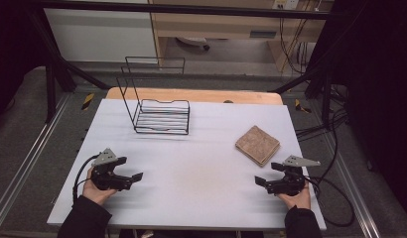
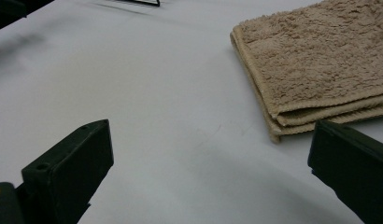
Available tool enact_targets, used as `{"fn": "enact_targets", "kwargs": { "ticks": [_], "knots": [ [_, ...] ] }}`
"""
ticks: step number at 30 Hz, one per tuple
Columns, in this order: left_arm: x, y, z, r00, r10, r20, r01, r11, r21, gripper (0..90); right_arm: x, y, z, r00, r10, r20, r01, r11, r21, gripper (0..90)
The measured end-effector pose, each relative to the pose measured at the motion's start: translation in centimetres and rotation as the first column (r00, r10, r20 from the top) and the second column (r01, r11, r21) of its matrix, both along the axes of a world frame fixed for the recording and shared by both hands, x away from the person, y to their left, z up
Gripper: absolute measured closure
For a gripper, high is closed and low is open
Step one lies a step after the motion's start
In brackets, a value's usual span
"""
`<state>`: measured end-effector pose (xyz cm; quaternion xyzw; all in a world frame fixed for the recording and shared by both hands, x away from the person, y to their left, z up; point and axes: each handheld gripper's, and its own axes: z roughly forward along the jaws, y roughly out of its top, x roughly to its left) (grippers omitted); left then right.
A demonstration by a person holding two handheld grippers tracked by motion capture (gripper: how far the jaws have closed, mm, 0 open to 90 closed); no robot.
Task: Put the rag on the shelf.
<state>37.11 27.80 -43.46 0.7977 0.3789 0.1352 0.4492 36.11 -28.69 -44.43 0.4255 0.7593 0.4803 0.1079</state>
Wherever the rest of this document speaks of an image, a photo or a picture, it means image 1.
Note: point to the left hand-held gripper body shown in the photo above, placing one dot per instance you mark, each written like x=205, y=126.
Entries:
x=104, y=158

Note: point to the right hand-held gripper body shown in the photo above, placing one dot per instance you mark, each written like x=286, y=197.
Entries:
x=292, y=181

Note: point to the brown towel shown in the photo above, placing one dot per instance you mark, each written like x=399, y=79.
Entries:
x=257, y=144

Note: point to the person's right hand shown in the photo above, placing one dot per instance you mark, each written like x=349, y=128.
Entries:
x=297, y=200

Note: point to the person's left hand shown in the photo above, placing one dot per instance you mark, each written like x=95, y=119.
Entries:
x=94, y=193

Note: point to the yellow black floor tape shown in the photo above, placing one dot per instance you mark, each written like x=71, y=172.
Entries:
x=301, y=106
x=88, y=101

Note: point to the white foam board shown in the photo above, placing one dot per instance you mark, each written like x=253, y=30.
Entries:
x=198, y=172

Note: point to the wooden table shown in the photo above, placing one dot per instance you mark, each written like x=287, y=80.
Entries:
x=204, y=95

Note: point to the white cabinet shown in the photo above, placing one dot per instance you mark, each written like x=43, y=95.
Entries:
x=102, y=36

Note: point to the chair base with caster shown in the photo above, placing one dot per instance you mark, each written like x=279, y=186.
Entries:
x=193, y=41

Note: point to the light wooden desk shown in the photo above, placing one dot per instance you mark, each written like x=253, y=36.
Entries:
x=224, y=23

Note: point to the white power strip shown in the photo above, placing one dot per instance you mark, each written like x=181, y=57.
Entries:
x=286, y=4

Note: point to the aluminium floor rail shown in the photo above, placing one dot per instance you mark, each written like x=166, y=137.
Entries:
x=353, y=188
x=29, y=155

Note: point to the black metal frame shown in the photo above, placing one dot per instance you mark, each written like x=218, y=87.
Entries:
x=191, y=10

